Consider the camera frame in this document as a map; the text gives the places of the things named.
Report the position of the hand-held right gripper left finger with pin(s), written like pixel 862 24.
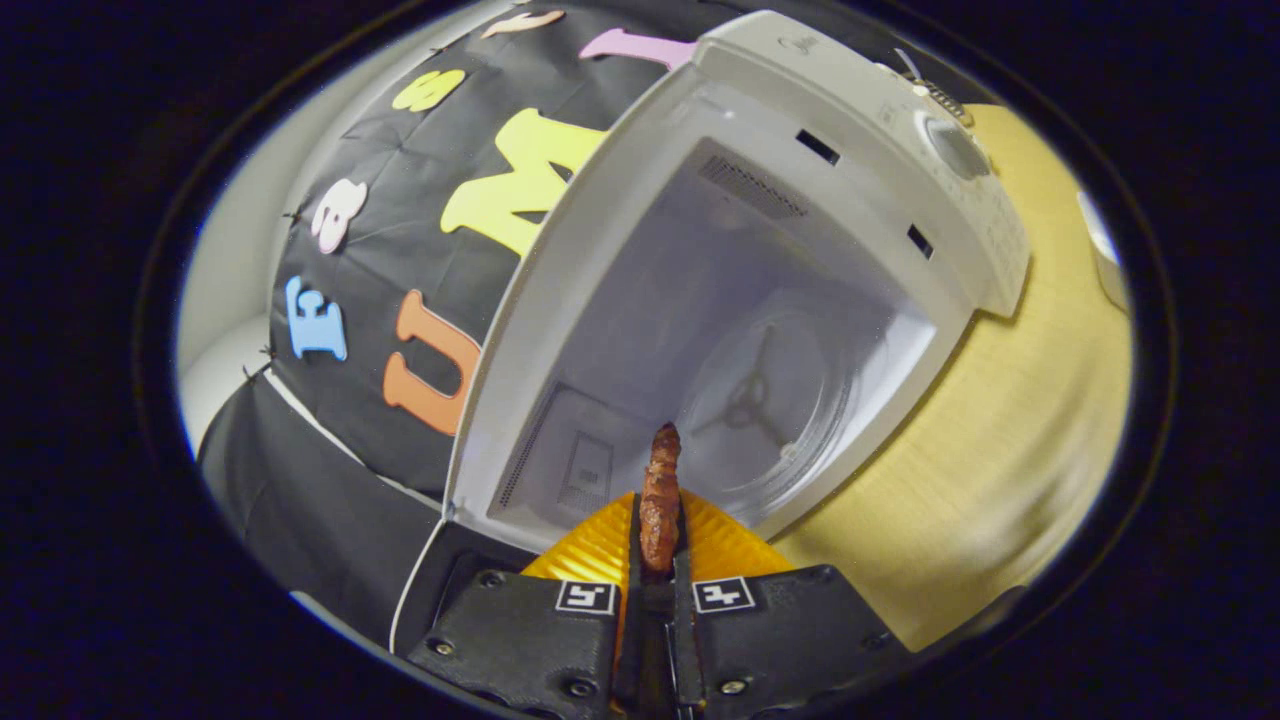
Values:
pixel 630 650

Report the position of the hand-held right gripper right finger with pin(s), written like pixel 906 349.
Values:
pixel 685 640

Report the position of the brown meat piece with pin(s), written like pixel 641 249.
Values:
pixel 660 490

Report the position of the white microwave oven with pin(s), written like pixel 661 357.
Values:
pixel 860 110

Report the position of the glass microwave turntable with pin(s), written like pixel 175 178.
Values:
pixel 800 400

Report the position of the white rectangular tray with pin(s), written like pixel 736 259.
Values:
pixel 1100 250

